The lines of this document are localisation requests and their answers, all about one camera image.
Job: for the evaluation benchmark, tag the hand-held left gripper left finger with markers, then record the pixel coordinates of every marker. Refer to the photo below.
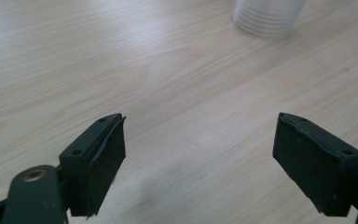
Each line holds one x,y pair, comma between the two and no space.
96,158

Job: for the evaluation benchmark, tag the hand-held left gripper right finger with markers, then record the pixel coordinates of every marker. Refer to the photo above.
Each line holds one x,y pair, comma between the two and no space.
317,165

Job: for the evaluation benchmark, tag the stack of clear plastic cups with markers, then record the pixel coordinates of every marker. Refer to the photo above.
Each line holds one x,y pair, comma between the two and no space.
267,18

